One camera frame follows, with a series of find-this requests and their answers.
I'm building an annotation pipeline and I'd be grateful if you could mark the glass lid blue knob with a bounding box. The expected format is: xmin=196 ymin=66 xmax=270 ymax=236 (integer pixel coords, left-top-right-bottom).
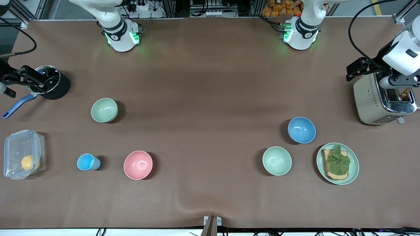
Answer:
xmin=27 ymin=66 xmax=61 ymax=94

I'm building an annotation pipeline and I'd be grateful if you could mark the brown table cloth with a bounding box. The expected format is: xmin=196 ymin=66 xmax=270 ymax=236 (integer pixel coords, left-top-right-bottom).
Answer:
xmin=0 ymin=17 xmax=420 ymax=229

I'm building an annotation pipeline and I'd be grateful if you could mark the clear plastic food container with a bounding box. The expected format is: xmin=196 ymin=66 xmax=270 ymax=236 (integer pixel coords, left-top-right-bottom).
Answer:
xmin=4 ymin=130 xmax=46 ymax=180

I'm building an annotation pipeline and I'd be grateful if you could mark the white power strip with plugs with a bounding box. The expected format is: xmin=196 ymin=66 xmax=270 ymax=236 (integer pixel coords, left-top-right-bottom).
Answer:
xmin=126 ymin=0 xmax=150 ymax=12

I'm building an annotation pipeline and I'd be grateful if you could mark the green bowl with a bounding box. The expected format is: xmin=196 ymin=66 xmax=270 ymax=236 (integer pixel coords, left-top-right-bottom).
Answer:
xmin=262 ymin=146 xmax=292 ymax=176
xmin=91 ymin=98 xmax=118 ymax=123

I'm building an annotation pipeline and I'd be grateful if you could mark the light blue cup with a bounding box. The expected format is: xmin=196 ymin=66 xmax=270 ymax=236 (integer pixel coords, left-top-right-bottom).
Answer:
xmin=77 ymin=153 xmax=101 ymax=171

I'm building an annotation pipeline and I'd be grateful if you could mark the black pot blue handle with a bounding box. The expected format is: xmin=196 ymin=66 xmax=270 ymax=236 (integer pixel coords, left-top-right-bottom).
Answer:
xmin=2 ymin=65 xmax=71 ymax=119

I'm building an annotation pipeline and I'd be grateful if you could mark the toasted bread slice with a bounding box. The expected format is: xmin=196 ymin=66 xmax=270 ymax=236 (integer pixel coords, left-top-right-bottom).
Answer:
xmin=322 ymin=149 xmax=349 ymax=181

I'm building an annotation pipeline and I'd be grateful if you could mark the beige chrome toaster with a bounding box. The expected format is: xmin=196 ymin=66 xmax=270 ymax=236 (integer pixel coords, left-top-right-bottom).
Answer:
xmin=353 ymin=72 xmax=418 ymax=125

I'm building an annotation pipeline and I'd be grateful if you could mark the yellow lemon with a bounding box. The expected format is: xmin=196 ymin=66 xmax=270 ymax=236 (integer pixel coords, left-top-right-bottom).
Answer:
xmin=21 ymin=155 xmax=40 ymax=171

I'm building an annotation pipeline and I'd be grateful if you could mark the metal table edge bracket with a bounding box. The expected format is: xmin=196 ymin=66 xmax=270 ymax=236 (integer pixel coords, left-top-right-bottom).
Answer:
xmin=203 ymin=216 xmax=222 ymax=236

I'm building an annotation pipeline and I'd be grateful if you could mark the green plate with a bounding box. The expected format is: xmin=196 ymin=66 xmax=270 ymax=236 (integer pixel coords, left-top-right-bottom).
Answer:
xmin=316 ymin=143 xmax=360 ymax=185

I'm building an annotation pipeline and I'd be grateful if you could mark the green lettuce leaf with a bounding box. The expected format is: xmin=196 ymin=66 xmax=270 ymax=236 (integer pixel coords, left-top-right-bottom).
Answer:
xmin=326 ymin=145 xmax=351 ymax=175

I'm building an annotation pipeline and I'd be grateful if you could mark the pink bowl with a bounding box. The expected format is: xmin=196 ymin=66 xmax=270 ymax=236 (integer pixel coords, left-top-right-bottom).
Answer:
xmin=124 ymin=150 xmax=153 ymax=180

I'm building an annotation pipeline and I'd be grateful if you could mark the orange snack bag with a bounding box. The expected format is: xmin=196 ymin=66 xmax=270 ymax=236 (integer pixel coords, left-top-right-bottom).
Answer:
xmin=262 ymin=0 xmax=304 ymax=17

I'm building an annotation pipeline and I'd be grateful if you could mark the blue bowl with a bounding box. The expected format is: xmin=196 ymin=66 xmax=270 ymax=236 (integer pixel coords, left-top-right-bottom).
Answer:
xmin=288 ymin=117 xmax=316 ymax=144

